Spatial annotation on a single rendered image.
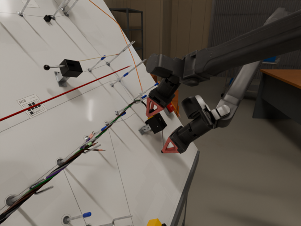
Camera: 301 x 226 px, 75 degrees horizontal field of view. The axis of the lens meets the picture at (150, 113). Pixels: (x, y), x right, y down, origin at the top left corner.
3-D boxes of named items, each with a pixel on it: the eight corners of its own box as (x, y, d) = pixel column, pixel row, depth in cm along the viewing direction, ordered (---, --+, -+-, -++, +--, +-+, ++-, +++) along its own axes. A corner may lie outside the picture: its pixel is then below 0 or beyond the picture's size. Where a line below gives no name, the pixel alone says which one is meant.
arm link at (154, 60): (201, 84, 54) (205, 54, 55) (169, 72, 48) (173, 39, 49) (173, 90, 64) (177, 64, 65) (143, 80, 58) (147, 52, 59)
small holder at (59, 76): (32, 69, 50) (45, 53, 46) (65, 72, 57) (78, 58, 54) (37, 85, 49) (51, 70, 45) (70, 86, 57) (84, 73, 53)
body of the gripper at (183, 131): (168, 138, 65) (185, 127, 61) (177, 127, 73) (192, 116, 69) (181, 154, 64) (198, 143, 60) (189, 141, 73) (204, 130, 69)
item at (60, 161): (66, 163, 46) (103, 142, 39) (60, 168, 45) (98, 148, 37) (60, 156, 46) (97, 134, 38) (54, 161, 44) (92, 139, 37)
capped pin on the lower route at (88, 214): (62, 223, 40) (86, 218, 36) (63, 215, 41) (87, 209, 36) (68, 224, 41) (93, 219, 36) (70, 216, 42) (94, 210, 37)
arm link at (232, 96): (285, 19, 68) (273, 43, 78) (267, 15, 71) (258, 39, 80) (230, 120, 57) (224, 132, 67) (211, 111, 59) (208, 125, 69)
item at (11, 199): (19, 201, 36) (58, 183, 29) (10, 208, 35) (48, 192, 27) (12, 193, 36) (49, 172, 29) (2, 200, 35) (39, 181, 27)
